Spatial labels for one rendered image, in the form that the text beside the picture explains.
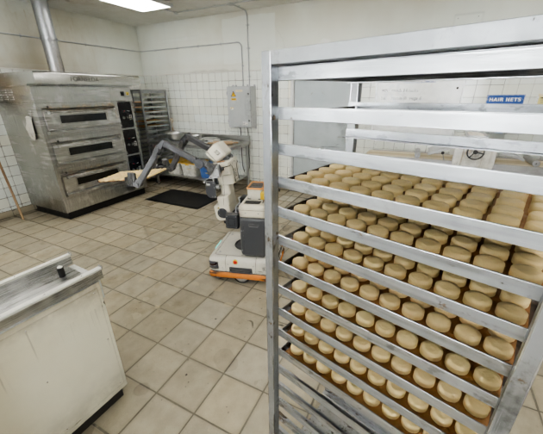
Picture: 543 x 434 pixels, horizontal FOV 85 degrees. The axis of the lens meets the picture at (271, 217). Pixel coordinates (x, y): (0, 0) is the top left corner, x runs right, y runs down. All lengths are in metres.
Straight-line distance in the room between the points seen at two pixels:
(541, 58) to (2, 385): 1.95
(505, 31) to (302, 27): 4.96
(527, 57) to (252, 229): 2.36
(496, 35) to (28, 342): 1.82
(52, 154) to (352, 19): 4.64
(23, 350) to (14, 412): 0.28
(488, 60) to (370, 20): 4.61
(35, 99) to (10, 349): 3.81
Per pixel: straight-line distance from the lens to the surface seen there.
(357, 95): 1.15
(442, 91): 5.01
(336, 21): 5.31
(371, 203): 0.69
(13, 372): 1.80
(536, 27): 0.58
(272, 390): 1.29
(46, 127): 5.09
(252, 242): 2.76
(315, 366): 1.15
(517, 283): 0.68
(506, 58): 0.61
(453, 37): 0.60
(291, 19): 5.56
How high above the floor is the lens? 1.73
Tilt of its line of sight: 23 degrees down
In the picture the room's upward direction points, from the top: 1 degrees counter-clockwise
